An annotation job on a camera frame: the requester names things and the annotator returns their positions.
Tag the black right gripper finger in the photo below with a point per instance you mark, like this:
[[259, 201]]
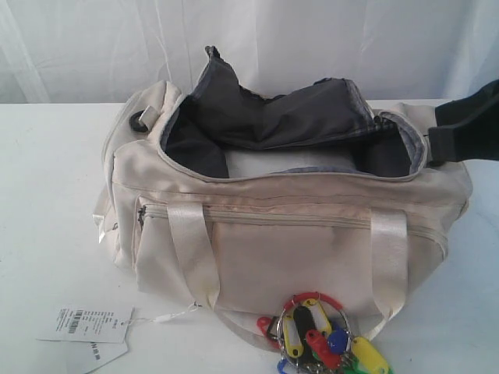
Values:
[[475, 140], [456, 111]]

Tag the cream satin duffel bag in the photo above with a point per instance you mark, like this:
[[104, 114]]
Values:
[[241, 203]]

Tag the colourful key tag bunch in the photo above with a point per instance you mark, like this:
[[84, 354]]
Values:
[[313, 335]]

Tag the white barcode hang tag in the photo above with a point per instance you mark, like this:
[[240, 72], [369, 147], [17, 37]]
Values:
[[92, 324]]

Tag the white brand hang tag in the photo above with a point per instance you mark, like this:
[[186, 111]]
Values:
[[87, 357]]

